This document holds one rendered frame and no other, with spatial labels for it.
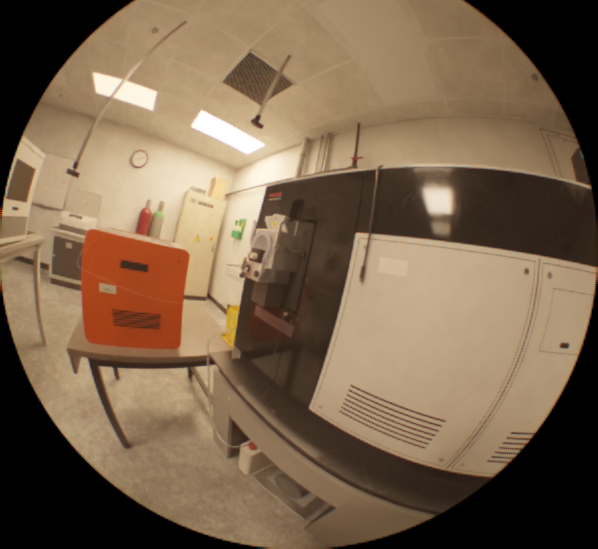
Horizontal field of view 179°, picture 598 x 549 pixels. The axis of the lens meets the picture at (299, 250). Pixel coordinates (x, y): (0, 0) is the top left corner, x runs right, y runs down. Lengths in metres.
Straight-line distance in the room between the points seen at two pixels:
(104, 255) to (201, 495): 1.15
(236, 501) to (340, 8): 2.80
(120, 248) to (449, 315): 0.89
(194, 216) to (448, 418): 3.63
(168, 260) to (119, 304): 0.26
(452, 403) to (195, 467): 1.19
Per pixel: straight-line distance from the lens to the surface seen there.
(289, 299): 0.54
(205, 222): 3.61
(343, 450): 0.59
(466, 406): 0.44
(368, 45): 1.75
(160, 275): 0.76
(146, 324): 0.83
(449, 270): 0.37
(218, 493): 1.25
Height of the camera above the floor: 1.19
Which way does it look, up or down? 3 degrees up
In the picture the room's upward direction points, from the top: 12 degrees clockwise
